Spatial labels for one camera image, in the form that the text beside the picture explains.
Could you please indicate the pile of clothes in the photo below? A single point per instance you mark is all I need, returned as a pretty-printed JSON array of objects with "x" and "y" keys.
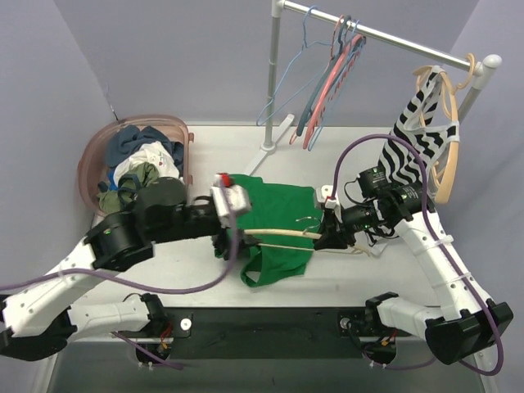
[{"x": 134, "y": 157}]

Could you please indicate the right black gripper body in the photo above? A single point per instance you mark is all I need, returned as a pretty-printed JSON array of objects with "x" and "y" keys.
[{"x": 332, "y": 228}]

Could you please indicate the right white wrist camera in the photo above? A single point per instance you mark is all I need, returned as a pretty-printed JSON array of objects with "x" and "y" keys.
[{"x": 323, "y": 199}]

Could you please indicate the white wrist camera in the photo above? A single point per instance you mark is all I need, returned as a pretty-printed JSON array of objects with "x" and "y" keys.
[
  {"x": 229, "y": 198},
  {"x": 323, "y": 199}
]

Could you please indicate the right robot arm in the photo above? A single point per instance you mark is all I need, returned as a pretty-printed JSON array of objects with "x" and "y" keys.
[{"x": 465, "y": 319}]

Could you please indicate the pink hanger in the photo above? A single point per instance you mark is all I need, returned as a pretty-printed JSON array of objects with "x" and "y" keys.
[{"x": 327, "y": 94}]

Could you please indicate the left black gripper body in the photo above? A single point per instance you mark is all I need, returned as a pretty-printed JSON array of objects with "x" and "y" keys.
[{"x": 223, "y": 241}]

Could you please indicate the white clothes rack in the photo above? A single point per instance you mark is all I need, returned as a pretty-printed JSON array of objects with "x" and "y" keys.
[{"x": 482, "y": 71}]

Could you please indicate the teal hanger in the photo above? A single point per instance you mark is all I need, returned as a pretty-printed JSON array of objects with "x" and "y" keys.
[{"x": 319, "y": 90}]

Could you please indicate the green tank top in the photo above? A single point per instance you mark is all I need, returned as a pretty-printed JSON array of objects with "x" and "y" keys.
[{"x": 282, "y": 207}]

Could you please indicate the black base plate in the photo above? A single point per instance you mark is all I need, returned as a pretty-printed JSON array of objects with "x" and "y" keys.
[{"x": 270, "y": 333}]

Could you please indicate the light blue wire hanger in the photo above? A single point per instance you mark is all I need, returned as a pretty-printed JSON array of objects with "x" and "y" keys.
[{"x": 344, "y": 53}]

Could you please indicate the pink laundry basket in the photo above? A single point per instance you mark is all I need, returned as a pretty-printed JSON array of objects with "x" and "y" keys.
[{"x": 92, "y": 169}]

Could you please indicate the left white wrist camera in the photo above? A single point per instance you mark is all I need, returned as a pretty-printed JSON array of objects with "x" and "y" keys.
[{"x": 229, "y": 198}]

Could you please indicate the striped black white tank top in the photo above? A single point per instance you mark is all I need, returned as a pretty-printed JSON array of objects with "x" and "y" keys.
[{"x": 396, "y": 165}]

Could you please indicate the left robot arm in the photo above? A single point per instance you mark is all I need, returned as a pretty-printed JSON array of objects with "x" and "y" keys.
[{"x": 83, "y": 295}]

